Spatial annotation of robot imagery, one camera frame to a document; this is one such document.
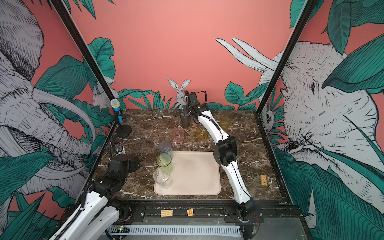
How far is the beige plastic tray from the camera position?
0.83 metres

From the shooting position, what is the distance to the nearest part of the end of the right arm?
28.5 inches

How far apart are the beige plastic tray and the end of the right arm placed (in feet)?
1.15
